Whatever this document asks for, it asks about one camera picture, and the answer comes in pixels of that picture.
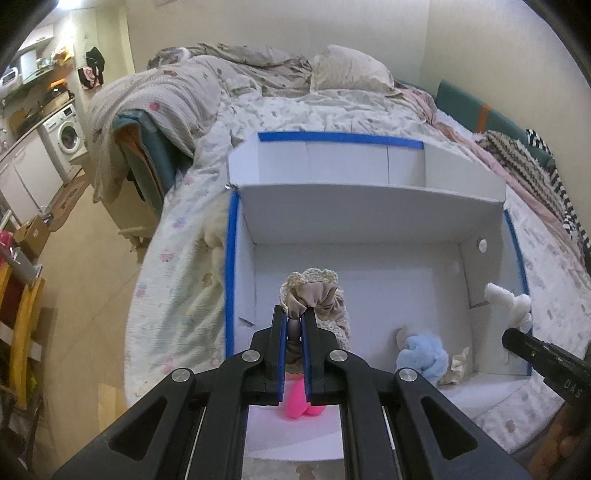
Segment cream lace scrunchie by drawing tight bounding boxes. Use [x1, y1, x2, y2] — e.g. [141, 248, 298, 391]
[280, 268, 351, 350]

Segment cream fluffy plush toy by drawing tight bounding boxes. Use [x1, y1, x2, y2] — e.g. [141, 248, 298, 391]
[202, 204, 228, 283]

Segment white blue cardboard box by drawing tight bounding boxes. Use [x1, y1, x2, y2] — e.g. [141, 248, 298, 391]
[223, 130, 533, 462]

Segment beige quilt over chair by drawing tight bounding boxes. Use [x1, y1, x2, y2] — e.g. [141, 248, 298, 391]
[86, 55, 235, 202]

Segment yellow wooden chair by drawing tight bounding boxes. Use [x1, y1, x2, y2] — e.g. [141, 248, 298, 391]
[1, 277, 45, 410]

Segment light blue plush toy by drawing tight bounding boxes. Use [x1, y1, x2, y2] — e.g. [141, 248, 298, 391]
[396, 327, 449, 386]

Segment white plush toy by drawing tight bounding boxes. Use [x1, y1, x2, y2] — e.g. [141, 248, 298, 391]
[484, 282, 533, 333]

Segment beige scrunchie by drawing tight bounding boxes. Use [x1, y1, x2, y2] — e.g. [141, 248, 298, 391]
[280, 281, 351, 374]

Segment striped black white cloth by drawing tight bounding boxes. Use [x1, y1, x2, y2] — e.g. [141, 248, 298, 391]
[477, 129, 590, 272]

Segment patterned white bed blanket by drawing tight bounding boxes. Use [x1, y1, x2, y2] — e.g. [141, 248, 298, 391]
[124, 87, 591, 453]

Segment cardboard box on floor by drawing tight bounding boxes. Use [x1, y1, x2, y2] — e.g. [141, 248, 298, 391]
[14, 215, 50, 260]

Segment green headboard cushion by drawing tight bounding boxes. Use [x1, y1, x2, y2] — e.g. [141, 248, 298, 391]
[435, 80, 556, 171]

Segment beige pillow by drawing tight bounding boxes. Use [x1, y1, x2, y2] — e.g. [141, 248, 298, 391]
[311, 45, 396, 94]

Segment white washing machine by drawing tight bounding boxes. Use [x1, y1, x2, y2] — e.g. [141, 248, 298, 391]
[38, 102, 87, 182]

